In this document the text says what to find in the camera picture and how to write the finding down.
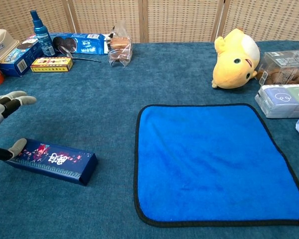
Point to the small yellow box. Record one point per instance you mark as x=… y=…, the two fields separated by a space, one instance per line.
x=52 y=65

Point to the long blue cookie box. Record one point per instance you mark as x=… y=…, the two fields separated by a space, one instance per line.
x=89 y=44

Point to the short blue cookie box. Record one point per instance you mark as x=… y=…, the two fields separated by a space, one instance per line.
x=17 y=59

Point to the clear bag of bread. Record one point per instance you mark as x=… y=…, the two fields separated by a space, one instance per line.
x=119 y=47

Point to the clear box brown figurines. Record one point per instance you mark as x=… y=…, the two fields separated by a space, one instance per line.
x=284 y=64

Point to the metal spoon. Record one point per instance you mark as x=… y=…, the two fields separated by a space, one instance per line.
x=64 y=52

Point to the blue glasses case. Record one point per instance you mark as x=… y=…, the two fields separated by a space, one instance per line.
x=57 y=161

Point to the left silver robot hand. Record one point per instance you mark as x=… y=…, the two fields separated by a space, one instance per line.
x=0 y=109

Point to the blue microfiber cloth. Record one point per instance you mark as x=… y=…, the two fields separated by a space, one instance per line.
x=209 y=161

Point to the beige lunch box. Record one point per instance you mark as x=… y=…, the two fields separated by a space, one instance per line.
x=2 y=42

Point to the pastel pocket tissue multipack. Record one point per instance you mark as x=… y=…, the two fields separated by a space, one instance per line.
x=279 y=99

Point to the teal table cover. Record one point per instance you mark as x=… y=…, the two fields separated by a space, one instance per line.
x=64 y=119

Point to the blue spray bottle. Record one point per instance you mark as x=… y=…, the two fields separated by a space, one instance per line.
x=42 y=37

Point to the woven folding screen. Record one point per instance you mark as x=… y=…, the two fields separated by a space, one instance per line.
x=179 y=20

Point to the yellow plush chick toy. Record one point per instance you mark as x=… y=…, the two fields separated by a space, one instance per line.
x=234 y=67

